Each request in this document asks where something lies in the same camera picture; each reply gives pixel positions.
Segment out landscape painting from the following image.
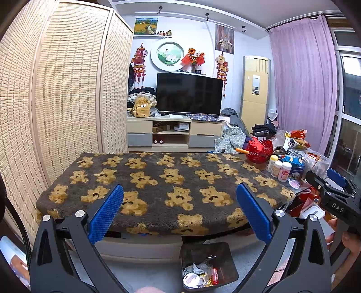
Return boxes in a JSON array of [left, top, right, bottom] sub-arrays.
[[134, 17, 158, 36]]

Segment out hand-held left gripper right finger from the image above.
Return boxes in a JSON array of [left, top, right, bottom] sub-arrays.
[[233, 183, 332, 293]]

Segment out clear plastic bag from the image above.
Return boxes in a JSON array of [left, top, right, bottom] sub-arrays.
[[204, 255, 216, 278]]

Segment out white bottle red label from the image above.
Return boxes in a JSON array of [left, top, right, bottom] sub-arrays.
[[278, 161, 292, 183]]

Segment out window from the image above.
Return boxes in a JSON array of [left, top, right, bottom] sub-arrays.
[[330, 28, 361, 181]]

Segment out bamboo folding screen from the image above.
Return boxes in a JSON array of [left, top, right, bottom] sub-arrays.
[[0, 0, 134, 245]]

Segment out camouflage cloth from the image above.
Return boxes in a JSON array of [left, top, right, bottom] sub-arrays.
[[214, 127, 247, 154]]

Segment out purple curtain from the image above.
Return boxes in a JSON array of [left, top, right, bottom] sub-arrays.
[[268, 15, 339, 155]]

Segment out person's right hand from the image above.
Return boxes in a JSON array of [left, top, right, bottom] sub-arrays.
[[326, 218, 361, 257]]

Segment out grey bear print blanket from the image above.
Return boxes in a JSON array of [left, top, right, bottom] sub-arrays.
[[36, 152, 296, 236]]

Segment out red box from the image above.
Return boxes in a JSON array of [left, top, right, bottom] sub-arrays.
[[290, 189, 322, 217]]

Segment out beige standing air conditioner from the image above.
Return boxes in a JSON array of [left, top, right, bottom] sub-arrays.
[[240, 56, 271, 130]]

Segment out red horse hanging ornament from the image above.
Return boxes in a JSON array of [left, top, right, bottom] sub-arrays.
[[130, 43, 149, 85]]

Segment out vase with sunflower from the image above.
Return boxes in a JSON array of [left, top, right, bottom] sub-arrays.
[[182, 48, 206, 74]]

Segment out yellow backpack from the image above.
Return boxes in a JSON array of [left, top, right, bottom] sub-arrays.
[[132, 96, 151, 118]]

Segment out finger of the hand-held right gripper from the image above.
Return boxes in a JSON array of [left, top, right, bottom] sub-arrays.
[[305, 170, 354, 199], [326, 168, 361, 195]]

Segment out clear plastic container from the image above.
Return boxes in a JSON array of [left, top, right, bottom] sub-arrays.
[[305, 151, 330, 175]]

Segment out dark wall poster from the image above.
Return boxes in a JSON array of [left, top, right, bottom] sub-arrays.
[[215, 24, 234, 54]]

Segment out red basket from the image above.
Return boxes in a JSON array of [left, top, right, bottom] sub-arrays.
[[244, 137, 274, 164]]

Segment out blue round tin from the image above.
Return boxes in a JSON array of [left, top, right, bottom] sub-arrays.
[[282, 154, 305, 181]]

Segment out brown horse hanging ornament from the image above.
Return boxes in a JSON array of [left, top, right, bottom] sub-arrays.
[[216, 52, 229, 98]]

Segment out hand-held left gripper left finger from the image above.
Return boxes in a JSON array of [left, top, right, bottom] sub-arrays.
[[30, 184, 127, 293]]

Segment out white printed package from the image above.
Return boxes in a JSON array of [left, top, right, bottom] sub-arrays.
[[0, 235, 30, 288]]

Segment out black bag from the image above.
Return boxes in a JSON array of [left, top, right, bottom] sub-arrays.
[[252, 122, 276, 137]]

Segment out black curtain rod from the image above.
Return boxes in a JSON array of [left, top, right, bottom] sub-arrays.
[[265, 11, 330, 31]]

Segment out yellow cap white bottle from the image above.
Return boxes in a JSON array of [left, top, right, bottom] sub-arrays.
[[267, 154, 279, 174]]

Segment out grey jacket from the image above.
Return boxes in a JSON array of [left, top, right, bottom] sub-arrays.
[[220, 108, 250, 136]]

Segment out small white bottle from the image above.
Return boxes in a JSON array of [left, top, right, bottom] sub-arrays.
[[271, 160, 283, 179]]

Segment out beige grey tv cabinet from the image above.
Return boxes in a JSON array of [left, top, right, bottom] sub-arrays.
[[126, 115, 224, 149]]

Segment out orange snack packets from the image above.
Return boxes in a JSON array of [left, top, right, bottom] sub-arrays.
[[285, 130, 311, 150]]

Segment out white round lid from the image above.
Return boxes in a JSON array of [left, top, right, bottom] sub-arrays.
[[183, 273, 200, 288]]

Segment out white plastic bag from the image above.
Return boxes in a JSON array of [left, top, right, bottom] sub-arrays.
[[185, 262, 205, 275]]

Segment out dark patterned cloth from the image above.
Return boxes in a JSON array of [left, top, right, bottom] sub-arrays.
[[186, 113, 222, 122]]

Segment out black trash bin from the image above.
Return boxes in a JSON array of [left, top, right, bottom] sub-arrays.
[[180, 242, 240, 292]]

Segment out black strap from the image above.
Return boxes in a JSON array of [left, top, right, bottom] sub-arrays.
[[0, 180, 31, 254]]

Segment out black television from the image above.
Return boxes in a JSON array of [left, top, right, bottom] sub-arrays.
[[156, 72, 223, 116]]

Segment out round white wall plate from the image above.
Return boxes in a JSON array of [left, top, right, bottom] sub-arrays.
[[151, 42, 184, 71]]

